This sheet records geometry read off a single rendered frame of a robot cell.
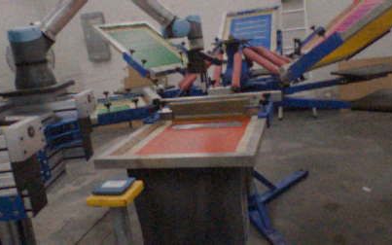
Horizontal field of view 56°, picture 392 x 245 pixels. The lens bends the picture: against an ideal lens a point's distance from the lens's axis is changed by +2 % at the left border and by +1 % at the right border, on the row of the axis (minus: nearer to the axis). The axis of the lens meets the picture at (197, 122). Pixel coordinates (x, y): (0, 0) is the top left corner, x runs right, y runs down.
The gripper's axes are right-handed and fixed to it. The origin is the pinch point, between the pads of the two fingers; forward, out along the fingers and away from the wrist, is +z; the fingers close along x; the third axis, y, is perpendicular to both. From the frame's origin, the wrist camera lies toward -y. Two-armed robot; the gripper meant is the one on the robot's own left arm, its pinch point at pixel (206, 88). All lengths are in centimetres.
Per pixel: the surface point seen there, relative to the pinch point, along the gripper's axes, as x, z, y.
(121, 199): 85, 16, 8
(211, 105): 1.9, 8.1, -2.0
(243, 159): 62, 14, -25
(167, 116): 2.9, 11.5, 21.2
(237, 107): 2.1, 10.1, -14.8
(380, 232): -60, 114, -87
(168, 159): 62, 13, 1
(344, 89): -398, 85, -107
